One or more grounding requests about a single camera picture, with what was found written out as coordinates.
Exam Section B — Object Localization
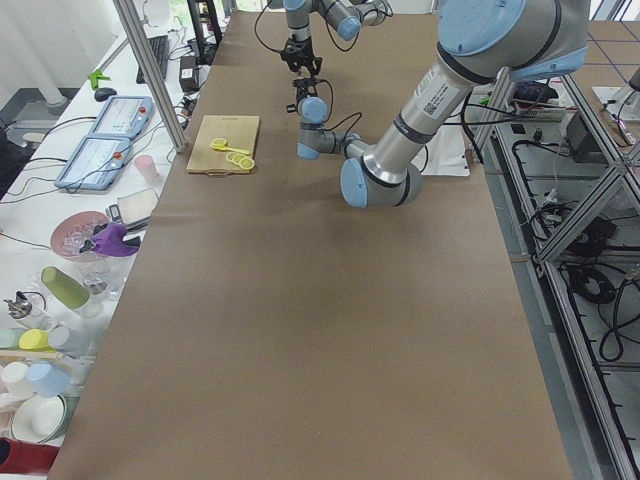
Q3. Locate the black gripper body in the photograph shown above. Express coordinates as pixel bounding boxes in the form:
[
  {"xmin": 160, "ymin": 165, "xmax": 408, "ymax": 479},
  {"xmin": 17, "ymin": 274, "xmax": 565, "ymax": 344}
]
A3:
[
  {"xmin": 292, "ymin": 77, "xmax": 319, "ymax": 100},
  {"xmin": 279, "ymin": 39, "xmax": 321, "ymax": 75}
]

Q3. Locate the black keyboard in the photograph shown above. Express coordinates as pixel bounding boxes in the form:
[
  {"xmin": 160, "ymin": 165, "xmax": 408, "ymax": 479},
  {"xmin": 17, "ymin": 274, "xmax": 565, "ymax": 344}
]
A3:
[{"xmin": 147, "ymin": 35, "xmax": 170, "ymax": 81}]

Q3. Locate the wooden cutting board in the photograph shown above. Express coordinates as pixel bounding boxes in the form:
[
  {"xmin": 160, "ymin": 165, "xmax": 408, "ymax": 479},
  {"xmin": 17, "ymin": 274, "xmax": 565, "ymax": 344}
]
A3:
[{"xmin": 186, "ymin": 115, "xmax": 260, "ymax": 177}]

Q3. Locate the lower blue teach pendant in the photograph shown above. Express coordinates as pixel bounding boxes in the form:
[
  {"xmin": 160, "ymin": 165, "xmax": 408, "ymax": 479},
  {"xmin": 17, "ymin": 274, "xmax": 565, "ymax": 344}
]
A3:
[{"xmin": 54, "ymin": 135, "xmax": 132, "ymax": 192}]

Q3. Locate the yellow lemon slice toy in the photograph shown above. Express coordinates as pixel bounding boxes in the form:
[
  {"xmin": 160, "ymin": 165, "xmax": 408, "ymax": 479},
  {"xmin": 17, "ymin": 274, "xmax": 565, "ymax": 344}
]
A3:
[{"xmin": 209, "ymin": 137, "xmax": 255, "ymax": 171}]

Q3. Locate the green tall cup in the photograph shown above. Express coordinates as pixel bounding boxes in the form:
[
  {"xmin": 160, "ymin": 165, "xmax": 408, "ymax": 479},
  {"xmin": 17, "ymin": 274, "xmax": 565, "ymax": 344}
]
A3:
[{"xmin": 41, "ymin": 266, "xmax": 90, "ymax": 310}]

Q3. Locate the purple cloth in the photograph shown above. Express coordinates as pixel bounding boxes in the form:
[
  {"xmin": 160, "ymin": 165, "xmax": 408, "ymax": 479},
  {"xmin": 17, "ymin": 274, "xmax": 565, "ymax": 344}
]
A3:
[{"xmin": 79, "ymin": 223, "xmax": 141, "ymax": 258}]

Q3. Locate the light blue cup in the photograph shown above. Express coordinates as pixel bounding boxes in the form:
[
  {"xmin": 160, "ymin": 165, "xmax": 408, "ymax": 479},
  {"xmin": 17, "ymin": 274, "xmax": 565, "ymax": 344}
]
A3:
[{"xmin": 26, "ymin": 361, "xmax": 70, "ymax": 398}]

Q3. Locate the white bowl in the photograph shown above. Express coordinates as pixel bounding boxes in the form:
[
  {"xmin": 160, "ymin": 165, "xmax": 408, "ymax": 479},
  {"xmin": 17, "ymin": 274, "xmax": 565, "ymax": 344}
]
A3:
[{"xmin": 10, "ymin": 396, "xmax": 67, "ymax": 443}]

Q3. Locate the blue teach pendant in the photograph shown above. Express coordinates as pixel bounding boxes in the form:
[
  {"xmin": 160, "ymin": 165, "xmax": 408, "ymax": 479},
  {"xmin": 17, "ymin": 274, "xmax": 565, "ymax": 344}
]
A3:
[
  {"xmin": 54, "ymin": 135, "xmax": 132, "ymax": 192},
  {"xmin": 90, "ymin": 95, "xmax": 154, "ymax": 140}
]

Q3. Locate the black computer mouse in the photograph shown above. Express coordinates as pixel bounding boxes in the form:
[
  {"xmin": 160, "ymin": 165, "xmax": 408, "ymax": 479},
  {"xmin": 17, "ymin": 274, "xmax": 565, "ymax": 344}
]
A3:
[{"xmin": 94, "ymin": 87, "xmax": 117, "ymax": 102}]

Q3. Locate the black small box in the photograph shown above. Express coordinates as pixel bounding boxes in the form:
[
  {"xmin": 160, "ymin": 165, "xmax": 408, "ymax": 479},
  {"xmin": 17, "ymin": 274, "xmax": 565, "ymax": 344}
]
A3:
[{"xmin": 179, "ymin": 55, "xmax": 210, "ymax": 93}]

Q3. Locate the clear wine glass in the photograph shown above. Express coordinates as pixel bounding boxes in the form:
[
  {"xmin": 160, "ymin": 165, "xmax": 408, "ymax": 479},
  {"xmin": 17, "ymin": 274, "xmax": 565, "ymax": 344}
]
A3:
[{"xmin": 79, "ymin": 260, "xmax": 121, "ymax": 301}]

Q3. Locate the yellow cup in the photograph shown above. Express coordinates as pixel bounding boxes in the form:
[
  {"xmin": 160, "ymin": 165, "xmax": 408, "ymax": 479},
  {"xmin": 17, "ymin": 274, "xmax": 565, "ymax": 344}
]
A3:
[{"xmin": 18, "ymin": 329, "xmax": 53, "ymax": 352}]

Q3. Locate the pink plastic cup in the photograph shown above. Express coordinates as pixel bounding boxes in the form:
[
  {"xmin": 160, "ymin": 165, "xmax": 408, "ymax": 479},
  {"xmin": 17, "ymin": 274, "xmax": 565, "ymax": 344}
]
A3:
[{"xmin": 134, "ymin": 155, "xmax": 160, "ymax": 185}]

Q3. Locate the aluminium frame post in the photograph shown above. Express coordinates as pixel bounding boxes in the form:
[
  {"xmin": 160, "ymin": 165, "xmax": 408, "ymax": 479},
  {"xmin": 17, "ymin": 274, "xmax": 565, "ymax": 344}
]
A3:
[{"xmin": 113, "ymin": 0, "xmax": 187, "ymax": 153}]

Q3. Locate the upper blue teach pendant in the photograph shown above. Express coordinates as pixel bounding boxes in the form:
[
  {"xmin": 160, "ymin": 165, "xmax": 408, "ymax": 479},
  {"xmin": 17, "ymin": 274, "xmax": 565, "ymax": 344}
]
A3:
[{"xmin": 90, "ymin": 95, "xmax": 154, "ymax": 140}]

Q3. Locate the pink bowl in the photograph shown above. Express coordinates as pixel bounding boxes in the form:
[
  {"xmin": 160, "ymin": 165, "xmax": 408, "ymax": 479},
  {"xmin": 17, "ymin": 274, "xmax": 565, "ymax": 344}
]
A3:
[{"xmin": 50, "ymin": 210, "xmax": 108, "ymax": 263}]

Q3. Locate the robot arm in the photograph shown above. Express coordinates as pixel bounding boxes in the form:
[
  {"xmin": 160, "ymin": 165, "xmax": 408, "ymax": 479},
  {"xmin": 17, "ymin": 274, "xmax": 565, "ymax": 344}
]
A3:
[
  {"xmin": 296, "ymin": 1, "xmax": 590, "ymax": 208},
  {"xmin": 265, "ymin": 0, "xmax": 394, "ymax": 76}
]

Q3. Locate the red thermos bottle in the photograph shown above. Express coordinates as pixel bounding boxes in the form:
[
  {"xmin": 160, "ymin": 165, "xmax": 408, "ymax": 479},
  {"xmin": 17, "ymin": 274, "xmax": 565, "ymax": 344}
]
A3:
[{"xmin": 1, "ymin": 437, "xmax": 60, "ymax": 476}]

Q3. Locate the grey cup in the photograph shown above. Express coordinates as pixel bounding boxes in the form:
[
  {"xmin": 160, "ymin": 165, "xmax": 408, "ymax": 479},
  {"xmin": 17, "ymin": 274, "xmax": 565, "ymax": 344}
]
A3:
[{"xmin": 48, "ymin": 326, "xmax": 91, "ymax": 357}]

